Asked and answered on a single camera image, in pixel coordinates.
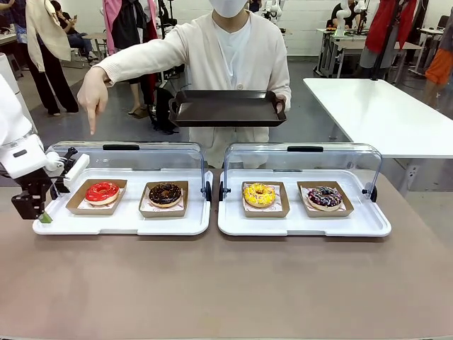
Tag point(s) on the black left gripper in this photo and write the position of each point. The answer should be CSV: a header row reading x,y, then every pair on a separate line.
x,y
35,184

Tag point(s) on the red glazed donut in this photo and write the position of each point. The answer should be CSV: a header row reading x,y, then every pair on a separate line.
x,y
76,209
92,195

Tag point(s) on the dark brown serving tray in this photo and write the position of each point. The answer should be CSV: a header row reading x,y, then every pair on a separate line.
x,y
226,110

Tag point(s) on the dark purple sprinkled donut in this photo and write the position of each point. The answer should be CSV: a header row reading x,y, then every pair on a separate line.
x,y
329,213

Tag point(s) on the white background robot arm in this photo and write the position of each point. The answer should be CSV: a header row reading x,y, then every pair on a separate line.
x,y
340,17

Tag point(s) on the person's right forearm cream sleeve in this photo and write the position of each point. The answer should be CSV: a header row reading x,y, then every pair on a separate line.
x,y
124,62

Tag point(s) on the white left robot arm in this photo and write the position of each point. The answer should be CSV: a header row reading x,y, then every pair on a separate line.
x,y
14,141

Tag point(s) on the person's left forearm cream sleeve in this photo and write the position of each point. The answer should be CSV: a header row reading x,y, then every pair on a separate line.
x,y
283,85

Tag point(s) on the paper liner under red donut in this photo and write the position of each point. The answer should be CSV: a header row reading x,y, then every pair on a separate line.
x,y
81,204

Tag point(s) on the paper liner under chocolate donut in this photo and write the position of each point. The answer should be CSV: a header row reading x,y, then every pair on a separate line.
x,y
145,206

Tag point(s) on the chocolate sprinkled donut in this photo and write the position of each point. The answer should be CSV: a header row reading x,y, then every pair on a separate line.
x,y
155,198

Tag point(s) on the yellow sprinkled donut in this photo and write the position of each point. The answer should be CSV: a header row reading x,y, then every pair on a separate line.
x,y
265,214
252,200

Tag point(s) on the person's torso cream cardigan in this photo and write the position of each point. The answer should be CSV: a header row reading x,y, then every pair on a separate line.
x,y
212,53

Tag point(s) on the paper liner under yellow donut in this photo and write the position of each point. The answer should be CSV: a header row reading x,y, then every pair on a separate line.
x,y
281,202

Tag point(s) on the paper liner under purple donut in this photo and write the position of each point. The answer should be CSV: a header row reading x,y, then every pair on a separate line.
x,y
304,198

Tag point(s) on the purple glazed donut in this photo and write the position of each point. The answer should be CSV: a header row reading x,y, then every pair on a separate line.
x,y
316,202

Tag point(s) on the person's right hand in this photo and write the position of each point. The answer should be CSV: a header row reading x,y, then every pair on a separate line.
x,y
92,93

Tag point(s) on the person's left hand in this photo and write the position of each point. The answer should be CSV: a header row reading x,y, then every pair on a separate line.
x,y
280,105

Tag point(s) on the white plastic display tray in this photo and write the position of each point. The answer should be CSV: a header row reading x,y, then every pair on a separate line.
x,y
106,224
301,225

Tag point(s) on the white air purifier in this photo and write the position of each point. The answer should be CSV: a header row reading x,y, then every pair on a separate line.
x,y
7,65

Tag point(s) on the black bag on floor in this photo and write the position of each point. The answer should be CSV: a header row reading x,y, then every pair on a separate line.
x,y
164,113

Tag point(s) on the seated bystander with phone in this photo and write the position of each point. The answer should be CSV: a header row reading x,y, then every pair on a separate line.
x,y
78,39

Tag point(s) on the bystander cream jacket black trousers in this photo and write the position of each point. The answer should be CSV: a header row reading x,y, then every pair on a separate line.
x,y
46,32

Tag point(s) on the pink hanging garment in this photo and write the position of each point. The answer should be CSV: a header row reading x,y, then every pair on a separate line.
x,y
109,25

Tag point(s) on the dark red hanging garment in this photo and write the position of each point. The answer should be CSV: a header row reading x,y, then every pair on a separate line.
x,y
151,28

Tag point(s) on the white face mask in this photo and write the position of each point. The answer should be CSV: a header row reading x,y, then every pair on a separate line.
x,y
228,7

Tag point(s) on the grey background work table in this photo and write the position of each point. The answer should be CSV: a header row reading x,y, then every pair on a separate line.
x,y
354,44

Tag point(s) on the white side table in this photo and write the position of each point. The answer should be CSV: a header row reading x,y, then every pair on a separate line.
x,y
382,113

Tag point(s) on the black garment stand pole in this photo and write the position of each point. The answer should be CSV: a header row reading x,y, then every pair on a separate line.
x,y
384,60

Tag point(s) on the red hanging vest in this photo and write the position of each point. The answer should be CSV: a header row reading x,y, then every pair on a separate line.
x,y
380,25

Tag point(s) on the bystander orange trousers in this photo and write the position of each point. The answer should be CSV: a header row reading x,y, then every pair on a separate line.
x,y
439,67

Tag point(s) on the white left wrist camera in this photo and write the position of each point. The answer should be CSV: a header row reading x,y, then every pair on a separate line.
x,y
76,170

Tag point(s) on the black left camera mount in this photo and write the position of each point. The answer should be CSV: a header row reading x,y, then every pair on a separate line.
x,y
68,157

